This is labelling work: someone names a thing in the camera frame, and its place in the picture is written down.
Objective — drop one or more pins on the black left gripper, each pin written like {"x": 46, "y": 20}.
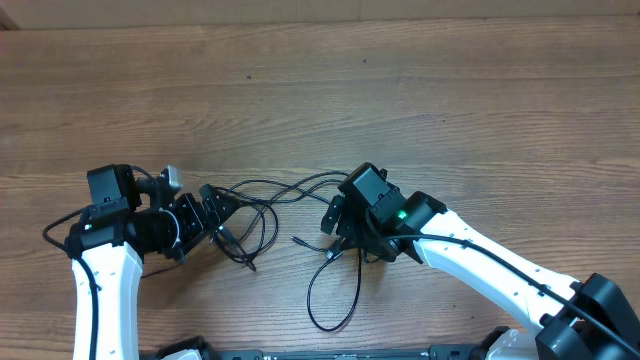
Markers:
{"x": 198, "y": 221}

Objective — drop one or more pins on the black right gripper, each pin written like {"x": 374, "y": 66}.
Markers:
{"x": 348, "y": 231}

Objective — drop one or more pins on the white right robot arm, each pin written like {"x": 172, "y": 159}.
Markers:
{"x": 561, "y": 317}

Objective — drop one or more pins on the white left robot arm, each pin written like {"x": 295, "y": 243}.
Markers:
{"x": 131, "y": 214}

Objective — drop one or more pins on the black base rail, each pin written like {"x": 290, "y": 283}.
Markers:
{"x": 345, "y": 354}

